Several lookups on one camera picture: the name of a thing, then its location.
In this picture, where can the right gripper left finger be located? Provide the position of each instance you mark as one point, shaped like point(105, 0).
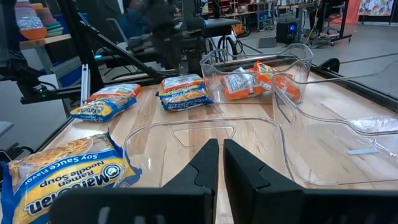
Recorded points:
point(186, 205)

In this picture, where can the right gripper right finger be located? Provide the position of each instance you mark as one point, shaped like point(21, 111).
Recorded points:
point(264, 202)

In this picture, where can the blue Maruchan ramen pack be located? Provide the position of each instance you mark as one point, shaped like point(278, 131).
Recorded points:
point(183, 98)
point(62, 177)
point(99, 109)

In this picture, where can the orange Maruchan ramen pack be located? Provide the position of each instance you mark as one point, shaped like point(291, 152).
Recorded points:
point(178, 81)
point(264, 74)
point(239, 84)
point(118, 89)

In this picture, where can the clear plastic bin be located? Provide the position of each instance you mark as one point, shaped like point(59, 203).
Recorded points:
point(149, 155)
point(217, 68)
point(342, 161)

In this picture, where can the black computer box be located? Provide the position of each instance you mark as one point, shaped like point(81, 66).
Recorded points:
point(284, 32)

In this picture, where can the black desk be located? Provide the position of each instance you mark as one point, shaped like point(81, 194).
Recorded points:
point(224, 25)

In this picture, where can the person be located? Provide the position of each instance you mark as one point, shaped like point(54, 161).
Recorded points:
point(133, 21)

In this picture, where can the black rolling stand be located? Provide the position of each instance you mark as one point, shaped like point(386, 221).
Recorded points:
point(343, 18)

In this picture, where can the wooden shelf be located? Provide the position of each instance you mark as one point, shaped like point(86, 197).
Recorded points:
point(46, 41)

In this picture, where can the colourful floral poster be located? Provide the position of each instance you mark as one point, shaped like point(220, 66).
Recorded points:
point(376, 7)

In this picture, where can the colourful stacked bowls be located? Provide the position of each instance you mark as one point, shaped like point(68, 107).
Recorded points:
point(31, 28)

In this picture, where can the black aluminium table frame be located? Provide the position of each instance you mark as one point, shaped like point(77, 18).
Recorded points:
point(77, 46)

